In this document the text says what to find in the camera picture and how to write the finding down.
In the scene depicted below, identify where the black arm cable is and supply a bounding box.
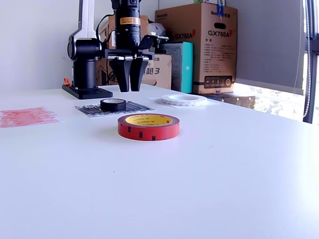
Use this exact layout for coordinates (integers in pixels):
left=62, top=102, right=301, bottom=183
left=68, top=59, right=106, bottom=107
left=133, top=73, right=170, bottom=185
left=95, top=13, right=118, bottom=50

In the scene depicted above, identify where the small cardboard box shipping label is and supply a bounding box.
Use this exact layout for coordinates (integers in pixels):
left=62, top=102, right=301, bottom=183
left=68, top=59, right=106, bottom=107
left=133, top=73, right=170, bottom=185
left=98, top=14, right=150, bottom=54

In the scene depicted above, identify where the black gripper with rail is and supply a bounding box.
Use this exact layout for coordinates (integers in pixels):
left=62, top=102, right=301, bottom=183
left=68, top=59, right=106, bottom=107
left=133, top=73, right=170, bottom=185
left=104, top=33, right=156, bottom=93

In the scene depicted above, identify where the white bead chain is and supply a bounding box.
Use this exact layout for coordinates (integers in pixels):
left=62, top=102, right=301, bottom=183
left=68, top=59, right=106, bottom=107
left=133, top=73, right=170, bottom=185
left=303, top=0, right=312, bottom=118

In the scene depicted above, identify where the white tape roll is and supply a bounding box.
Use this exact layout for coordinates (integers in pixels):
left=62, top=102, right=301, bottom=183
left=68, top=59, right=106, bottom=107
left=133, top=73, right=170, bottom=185
left=160, top=94, right=208, bottom=107

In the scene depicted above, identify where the grey roller blind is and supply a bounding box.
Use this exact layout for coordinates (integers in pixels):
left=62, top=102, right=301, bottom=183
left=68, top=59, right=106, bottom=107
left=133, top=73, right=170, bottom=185
left=225, top=0, right=307, bottom=96

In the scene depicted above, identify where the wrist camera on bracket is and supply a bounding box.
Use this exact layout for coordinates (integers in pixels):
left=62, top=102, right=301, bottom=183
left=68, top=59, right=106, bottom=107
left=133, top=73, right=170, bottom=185
left=138, top=31, right=169, bottom=54

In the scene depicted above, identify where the white plastic bag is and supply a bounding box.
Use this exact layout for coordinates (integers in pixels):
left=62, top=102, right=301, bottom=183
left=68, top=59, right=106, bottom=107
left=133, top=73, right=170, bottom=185
left=149, top=21, right=166, bottom=45

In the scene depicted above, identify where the black tape roll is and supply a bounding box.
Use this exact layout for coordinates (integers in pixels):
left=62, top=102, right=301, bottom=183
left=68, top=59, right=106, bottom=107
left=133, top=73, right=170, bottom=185
left=100, top=98, right=127, bottom=112

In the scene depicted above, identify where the red tape roll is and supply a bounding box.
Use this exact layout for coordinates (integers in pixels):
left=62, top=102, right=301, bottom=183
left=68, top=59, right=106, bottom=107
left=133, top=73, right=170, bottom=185
left=117, top=113, right=180, bottom=141

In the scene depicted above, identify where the blank white paper sheet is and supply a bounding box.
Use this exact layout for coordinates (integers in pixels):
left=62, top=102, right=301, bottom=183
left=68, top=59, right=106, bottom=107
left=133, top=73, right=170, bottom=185
left=147, top=95, right=221, bottom=109

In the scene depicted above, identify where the dark window frame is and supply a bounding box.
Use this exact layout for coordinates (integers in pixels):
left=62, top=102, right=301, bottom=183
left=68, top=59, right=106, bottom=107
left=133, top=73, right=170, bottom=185
left=303, top=0, right=319, bottom=124

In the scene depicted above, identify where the red scribbled paper sheet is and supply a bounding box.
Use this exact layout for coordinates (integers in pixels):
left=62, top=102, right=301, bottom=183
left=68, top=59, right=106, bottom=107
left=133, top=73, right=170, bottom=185
left=0, top=106, right=62, bottom=129

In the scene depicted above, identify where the cardboard box with Chinese print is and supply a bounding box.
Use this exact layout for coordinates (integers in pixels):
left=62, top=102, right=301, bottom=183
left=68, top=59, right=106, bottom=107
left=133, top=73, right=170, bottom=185
left=96, top=53, right=173, bottom=90

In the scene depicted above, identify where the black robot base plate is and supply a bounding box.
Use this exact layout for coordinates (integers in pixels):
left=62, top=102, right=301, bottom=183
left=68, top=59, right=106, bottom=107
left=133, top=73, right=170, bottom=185
left=62, top=84, right=114, bottom=100

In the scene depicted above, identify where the large GX760A cardboard box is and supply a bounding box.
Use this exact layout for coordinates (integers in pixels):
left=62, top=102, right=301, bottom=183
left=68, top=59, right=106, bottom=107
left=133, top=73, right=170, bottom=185
left=155, top=2, right=238, bottom=95

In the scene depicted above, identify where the teal carton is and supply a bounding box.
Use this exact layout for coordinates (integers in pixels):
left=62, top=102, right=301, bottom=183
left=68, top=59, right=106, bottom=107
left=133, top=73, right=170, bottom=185
left=156, top=41, right=194, bottom=94

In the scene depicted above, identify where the black scribbled paper sheet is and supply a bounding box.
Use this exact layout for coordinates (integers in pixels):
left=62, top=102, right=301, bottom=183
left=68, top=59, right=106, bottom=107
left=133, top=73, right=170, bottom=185
left=73, top=100, right=156, bottom=118

